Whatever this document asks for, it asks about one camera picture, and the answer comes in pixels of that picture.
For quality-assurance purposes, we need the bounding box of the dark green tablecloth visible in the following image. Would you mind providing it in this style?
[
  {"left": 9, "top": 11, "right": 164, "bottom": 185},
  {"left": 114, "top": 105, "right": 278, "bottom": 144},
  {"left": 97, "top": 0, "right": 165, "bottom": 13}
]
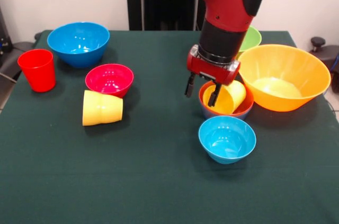
[{"left": 0, "top": 30, "right": 339, "bottom": 224}]

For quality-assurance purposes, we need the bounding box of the small light blue bowl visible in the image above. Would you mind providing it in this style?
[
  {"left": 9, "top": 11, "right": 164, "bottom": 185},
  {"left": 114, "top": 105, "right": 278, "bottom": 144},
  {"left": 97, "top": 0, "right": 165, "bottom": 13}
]
[{"left": 198, "top": 115, "right": 257, "bottom": 165}]

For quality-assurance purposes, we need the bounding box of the small orange-red bowl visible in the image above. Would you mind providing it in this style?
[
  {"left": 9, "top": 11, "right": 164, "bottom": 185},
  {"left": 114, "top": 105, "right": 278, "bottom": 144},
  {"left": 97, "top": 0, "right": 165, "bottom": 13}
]
[{"left": 198, "top": 80, "right": 255, "bottom": 118}]

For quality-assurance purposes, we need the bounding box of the large blue bowl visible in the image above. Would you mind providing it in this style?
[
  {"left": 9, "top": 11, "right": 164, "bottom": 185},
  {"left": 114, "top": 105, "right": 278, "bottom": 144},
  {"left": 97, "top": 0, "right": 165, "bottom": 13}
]
[{"left": 47, "top": 21, "right": 111, "bottom": 69}]

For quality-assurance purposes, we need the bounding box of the red cup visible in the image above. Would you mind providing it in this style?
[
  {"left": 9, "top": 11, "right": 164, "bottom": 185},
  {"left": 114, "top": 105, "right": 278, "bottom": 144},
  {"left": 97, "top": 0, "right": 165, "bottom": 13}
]
[{"left": 17, "top": 49, "right": 57, "bottom": 93}]

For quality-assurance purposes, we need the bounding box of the small magenta bowl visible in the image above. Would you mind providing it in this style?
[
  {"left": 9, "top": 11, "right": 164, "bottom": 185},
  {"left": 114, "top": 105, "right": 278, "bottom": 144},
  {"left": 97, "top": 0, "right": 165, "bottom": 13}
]
[{"left": 84, "top": 63, "right": 135, "bottom": 99}]

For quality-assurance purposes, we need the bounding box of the orange-yellow cup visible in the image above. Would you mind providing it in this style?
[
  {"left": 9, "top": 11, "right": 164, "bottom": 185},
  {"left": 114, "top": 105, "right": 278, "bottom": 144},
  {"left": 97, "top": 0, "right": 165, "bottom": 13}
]
[{"left": 102, "top": 94, "right": 124, "bottom": 124}]

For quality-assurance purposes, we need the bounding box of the large green bowl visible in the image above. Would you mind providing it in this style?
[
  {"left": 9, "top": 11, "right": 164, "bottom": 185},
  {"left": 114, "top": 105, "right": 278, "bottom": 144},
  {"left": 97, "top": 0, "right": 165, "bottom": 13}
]
[{"left": 235, "top": 25, "right": 263, "bottom": 60}]

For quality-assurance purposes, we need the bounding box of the large orange-yellow bowl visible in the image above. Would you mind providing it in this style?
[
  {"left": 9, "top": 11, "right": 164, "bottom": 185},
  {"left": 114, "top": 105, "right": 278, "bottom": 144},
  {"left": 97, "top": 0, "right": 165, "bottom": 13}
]
[{"left": 237, "top": 44, "right": 332, "bottom": 112}]

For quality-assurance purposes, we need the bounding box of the yellow cup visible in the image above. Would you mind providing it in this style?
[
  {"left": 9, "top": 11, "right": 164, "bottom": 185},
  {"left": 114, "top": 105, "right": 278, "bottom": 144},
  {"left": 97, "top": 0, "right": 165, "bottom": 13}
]
[
  {"left": 82, "top": 89, "right": 104, "bottom": 127},
  {"left": 202, "top": 80, "right": 247, "bottom": 115}
]

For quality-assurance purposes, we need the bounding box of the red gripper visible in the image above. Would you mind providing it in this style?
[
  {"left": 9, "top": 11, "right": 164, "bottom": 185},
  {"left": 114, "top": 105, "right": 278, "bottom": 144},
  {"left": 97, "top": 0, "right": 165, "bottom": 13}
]
[{"left": 184, "top": 44, "right": 242, "bottom": 107}]

